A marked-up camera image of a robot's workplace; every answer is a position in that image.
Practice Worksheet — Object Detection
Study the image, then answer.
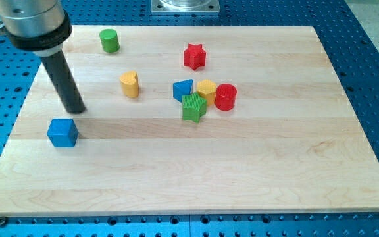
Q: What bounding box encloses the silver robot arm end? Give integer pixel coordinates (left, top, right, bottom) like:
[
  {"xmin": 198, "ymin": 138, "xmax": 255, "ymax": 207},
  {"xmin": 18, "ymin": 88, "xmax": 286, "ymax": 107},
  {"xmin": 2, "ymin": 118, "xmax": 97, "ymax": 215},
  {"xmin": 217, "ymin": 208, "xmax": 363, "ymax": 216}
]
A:
[{"xmin": 0, "ymin": 0, "xmax": 72, "ymax": 57}]

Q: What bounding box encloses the yellow hexagon block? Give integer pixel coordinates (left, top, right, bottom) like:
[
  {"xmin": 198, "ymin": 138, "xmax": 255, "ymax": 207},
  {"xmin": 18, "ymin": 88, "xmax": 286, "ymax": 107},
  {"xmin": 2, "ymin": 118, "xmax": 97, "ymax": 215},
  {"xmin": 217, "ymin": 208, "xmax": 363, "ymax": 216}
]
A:
[{"xmin": 196, "ymin": 80, "xmax": 216, "ymax": 106}]

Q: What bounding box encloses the yellow heart block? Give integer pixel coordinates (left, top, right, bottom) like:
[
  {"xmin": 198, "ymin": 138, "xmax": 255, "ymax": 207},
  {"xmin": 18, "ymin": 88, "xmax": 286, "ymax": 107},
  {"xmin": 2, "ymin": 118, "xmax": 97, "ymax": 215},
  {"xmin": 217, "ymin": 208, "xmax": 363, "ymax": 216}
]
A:
[{"xmin": 120, "ymin": 70, "xmax": 139, "ymax": 98}]

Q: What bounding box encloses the green star block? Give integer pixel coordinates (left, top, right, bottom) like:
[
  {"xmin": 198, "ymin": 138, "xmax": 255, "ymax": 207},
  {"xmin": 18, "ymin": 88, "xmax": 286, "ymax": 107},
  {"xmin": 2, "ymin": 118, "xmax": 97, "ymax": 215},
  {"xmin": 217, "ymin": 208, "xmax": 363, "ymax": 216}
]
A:
[{"xmin": 182, "ymin": 93, "xmax": 207, "ymax": 123}]

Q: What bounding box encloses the light wooden board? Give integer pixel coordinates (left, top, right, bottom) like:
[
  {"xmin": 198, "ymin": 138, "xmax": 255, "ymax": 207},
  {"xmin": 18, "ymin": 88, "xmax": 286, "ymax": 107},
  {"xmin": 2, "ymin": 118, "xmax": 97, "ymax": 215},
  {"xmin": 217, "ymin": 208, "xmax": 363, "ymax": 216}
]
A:
[{"xmin": 0, "ymin": 26, "xmax": 379, "ymax": 217}]

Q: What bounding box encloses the blue triangle block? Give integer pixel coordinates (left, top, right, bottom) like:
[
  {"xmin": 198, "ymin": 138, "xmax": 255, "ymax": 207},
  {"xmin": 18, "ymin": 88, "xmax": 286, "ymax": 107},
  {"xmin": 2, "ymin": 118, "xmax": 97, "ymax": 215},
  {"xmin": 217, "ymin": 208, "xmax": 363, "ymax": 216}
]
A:
[{"xmin": 172, "ymin": 79, "xmax": 193, "ymax": 102}]

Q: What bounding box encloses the red cylinder block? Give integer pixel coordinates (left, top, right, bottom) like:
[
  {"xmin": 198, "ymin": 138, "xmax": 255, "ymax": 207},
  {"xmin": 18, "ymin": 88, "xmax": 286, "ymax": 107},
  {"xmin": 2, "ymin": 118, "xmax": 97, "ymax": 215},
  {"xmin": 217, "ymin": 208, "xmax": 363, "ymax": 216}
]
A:
[{"xmin": 215, "ymin": 84, "xmax": 237, "ymax": 111}]

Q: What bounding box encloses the red star block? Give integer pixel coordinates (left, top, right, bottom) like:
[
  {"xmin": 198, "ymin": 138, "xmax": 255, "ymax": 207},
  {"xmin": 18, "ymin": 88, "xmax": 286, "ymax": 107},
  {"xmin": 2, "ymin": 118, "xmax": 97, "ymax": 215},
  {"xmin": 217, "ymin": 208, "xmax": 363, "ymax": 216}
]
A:
[{"xmin": 183, "ymin": 43, "xmax": 207, "ymax": 70}]

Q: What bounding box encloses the green cylinder block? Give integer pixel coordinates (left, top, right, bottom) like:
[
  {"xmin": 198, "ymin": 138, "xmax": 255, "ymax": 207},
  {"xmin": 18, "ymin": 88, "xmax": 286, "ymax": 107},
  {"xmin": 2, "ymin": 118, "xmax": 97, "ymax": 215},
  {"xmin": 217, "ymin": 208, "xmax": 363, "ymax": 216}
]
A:
[{"xmin": 99, "ymin": 28, "xmax": 120, "ymax": 53}]

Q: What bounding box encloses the blue cube block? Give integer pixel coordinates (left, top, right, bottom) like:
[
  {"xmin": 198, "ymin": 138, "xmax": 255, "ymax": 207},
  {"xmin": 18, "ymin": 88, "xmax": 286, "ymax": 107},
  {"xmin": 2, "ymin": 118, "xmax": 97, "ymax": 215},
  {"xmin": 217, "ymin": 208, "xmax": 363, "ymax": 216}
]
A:
[{"xmin": 47, "ymin": 118, "xmax": 79, "ymax": 147}]

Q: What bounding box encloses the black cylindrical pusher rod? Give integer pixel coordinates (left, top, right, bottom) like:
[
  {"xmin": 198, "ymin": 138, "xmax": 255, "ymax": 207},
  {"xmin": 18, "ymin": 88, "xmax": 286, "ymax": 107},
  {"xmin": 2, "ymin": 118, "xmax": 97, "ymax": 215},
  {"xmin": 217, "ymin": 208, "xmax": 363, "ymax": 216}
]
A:
[{"xmin": 41, "ymin": 51, "xmax": 86, "ymax": 114}]

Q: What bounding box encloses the left board clamp screw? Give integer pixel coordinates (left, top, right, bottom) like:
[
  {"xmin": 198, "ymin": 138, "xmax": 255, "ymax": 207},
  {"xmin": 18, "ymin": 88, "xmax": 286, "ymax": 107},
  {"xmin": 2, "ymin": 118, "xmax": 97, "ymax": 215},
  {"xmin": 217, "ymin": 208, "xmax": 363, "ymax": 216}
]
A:
[{"xmin": 0, "ymin": 217, "xmax": 8, "ymax": 227}]

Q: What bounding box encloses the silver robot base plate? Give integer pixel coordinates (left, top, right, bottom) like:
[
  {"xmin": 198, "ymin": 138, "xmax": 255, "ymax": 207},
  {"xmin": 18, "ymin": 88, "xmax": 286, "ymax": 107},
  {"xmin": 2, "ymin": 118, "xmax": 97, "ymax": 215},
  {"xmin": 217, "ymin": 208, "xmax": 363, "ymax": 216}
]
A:
[{"xmin": 151, "ymin": 0, "xmax": 220, "ymax": 13}]

